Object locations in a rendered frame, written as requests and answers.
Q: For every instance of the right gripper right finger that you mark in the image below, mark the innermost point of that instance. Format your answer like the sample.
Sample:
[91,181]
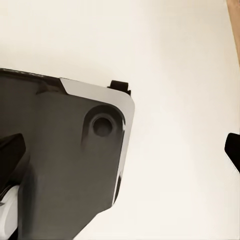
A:
[232,148]

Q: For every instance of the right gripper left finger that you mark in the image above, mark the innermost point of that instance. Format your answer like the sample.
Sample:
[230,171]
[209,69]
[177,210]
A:
[12,150]

